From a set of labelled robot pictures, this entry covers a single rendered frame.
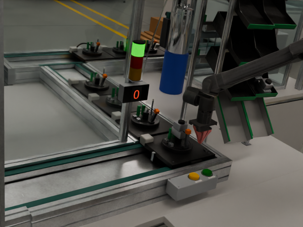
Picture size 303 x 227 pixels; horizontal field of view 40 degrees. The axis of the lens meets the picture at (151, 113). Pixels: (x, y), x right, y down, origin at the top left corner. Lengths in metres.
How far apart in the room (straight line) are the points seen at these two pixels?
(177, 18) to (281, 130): 1.27
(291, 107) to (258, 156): 1.20
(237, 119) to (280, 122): 1.31
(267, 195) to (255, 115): 0.43
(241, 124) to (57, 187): 0.90
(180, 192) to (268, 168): 0.62
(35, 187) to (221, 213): 0.71
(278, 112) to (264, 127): 1.10
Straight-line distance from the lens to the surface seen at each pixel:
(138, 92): 1.69
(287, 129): 3.39
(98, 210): 1.49
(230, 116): 1.97
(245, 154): 2.14
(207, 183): 1.67
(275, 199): 1.86
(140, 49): 1.63
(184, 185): 1.59
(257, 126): 2.07
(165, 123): 2.03
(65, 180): 1.62
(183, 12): 2.59
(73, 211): 1.44
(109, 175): 1.66
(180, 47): 2.64
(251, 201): 1.79
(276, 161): 2.17
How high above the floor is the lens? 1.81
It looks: 23 degrees down
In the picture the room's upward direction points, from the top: 8 degrees clockwise
